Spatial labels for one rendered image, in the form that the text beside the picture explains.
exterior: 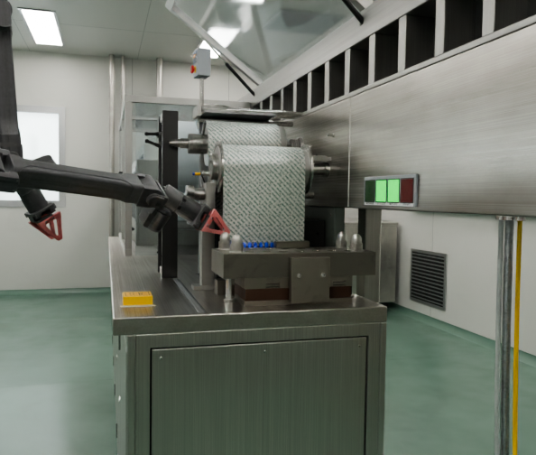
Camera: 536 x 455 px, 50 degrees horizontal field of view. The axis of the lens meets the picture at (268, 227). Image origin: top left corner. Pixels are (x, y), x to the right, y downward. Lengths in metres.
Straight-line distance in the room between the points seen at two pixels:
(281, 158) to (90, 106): 5.67
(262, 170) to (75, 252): 5.67
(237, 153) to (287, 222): 0.24
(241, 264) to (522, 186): 0.68
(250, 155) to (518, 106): 0.80
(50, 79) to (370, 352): 6.19
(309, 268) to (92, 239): 5.83
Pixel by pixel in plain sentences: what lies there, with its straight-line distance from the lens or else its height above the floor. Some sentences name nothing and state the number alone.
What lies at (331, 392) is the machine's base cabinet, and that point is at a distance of 1.46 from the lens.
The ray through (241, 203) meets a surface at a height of 1.15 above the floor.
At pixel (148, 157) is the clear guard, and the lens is 2.57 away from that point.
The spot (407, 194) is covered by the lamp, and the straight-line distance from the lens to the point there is 1.27.
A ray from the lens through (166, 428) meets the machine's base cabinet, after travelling 1.38.
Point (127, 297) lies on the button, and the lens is 1.42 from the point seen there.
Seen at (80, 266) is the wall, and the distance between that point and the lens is 7.14.
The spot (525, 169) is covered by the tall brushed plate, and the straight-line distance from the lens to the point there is 0.99.
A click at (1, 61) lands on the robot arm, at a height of 1.51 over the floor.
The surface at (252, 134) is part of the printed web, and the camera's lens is 1.83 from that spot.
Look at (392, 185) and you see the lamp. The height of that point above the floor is 1.20.
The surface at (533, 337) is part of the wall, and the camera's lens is 4.60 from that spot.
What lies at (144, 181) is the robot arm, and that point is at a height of 1.20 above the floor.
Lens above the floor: 1.17
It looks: 3 degrees down
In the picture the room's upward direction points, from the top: 1 degrees clockwise
